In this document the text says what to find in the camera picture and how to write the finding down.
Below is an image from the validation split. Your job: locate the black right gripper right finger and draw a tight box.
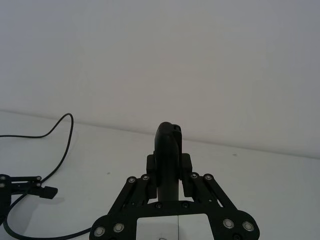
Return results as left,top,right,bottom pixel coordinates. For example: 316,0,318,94
180,153,261,240

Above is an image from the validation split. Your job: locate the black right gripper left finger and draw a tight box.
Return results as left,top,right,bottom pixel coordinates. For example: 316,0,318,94
90,153,159,240

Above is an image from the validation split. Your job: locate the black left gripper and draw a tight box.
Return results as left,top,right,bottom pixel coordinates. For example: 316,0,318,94
0,174,59,221

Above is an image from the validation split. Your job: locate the black power plug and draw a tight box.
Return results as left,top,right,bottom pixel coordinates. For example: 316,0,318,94
153,121,184,201

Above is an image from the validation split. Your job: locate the thin black power cable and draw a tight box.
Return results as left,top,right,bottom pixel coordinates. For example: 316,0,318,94
0,113,94,240

